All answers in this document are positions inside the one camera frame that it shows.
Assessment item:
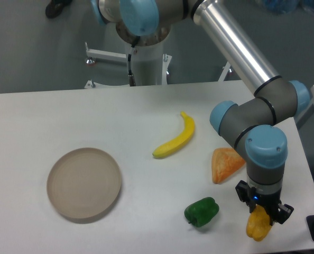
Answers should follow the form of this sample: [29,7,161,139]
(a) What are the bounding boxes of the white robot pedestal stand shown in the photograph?
[84,21,236,89]

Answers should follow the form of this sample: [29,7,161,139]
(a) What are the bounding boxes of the beige round plate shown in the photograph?
[47,148,122,223]

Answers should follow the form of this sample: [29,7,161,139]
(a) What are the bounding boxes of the yellow toy banana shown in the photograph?
[152,111,196,159]

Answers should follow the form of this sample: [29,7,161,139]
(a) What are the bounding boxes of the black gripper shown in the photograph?
[235,180,294,225]

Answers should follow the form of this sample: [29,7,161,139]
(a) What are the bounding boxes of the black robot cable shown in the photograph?
[127,35,141,87]

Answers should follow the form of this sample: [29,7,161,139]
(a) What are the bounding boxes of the orange triangular toy sandwich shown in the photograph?
[211,148,246,184]

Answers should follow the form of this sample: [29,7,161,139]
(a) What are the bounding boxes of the blue plastic bag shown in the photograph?
[255,0,314,15]

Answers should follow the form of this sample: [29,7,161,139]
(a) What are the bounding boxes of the black shoe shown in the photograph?
[45,1,67,19]

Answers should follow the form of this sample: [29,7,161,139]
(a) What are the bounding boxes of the green toy bell pepper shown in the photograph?
[184,197,220,228]

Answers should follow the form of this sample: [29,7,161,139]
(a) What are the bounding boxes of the yellow toy bell pepper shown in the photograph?
[246,205,272,242]

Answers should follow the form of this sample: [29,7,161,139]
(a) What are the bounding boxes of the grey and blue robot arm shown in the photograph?
[91,1,310,223]

